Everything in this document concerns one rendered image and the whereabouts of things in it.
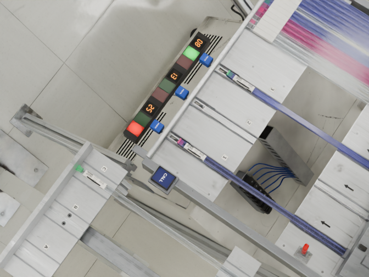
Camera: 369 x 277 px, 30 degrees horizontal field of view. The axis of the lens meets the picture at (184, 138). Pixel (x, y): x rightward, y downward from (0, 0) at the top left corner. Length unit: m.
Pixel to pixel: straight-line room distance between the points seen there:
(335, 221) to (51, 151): 1.08
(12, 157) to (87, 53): 0.43
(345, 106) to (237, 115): 0.66
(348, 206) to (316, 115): 0.57
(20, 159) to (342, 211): 1.12
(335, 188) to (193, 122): 0.39
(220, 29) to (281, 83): 0.73
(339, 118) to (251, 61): 0.61
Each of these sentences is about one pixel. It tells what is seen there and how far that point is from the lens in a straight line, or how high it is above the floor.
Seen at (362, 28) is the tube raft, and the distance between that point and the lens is 1.89.
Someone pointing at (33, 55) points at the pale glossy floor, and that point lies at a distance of 2.32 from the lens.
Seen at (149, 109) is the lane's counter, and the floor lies 0.66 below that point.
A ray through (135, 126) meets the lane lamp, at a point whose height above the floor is 0.65.
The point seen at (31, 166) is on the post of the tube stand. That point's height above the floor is 0.01.
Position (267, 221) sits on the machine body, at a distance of 2.21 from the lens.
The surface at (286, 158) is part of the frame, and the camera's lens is 2.13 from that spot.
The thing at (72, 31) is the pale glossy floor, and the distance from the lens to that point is 2.37.
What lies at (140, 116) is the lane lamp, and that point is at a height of 0.65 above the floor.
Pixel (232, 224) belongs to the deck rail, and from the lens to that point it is 1.69.
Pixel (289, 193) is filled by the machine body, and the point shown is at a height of 0.62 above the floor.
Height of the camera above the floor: 2.09
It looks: 51 degrees down
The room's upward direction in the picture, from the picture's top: 110 degrees clockwise
